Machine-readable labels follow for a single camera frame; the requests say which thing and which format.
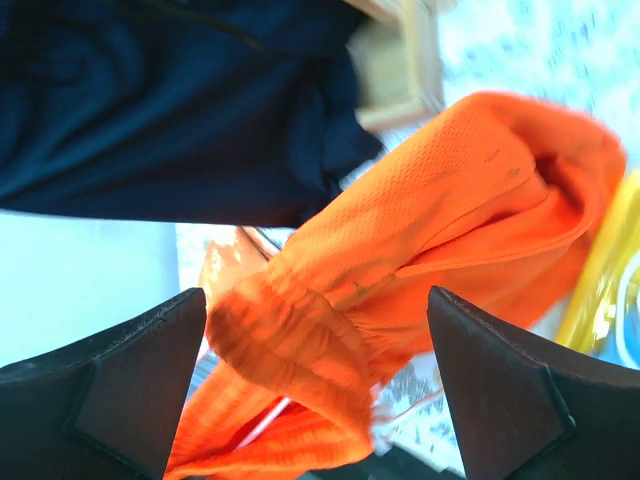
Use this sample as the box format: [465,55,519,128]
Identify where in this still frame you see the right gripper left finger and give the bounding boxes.
[1,288,206,480]

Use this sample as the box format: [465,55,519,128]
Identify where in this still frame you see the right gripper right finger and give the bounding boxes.
[427,287,639,480]

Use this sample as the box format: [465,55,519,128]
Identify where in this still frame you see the bright orange mesh shorts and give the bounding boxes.
[165,92,626,479]

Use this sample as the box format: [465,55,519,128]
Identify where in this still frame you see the navy blue shorts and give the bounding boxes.
[1,1,381,227]

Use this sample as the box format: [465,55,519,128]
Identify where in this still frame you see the light blue shorts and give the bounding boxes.
[597,253,639,370]

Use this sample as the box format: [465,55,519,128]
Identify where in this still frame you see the yellow plastic tray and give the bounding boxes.
[555,169,639,354]

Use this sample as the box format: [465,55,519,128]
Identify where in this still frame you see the orange white patterned cloth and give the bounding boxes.
[198,226,280,292]

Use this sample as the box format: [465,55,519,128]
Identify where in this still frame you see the wooden clothes rack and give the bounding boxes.
[347,1,451,132]

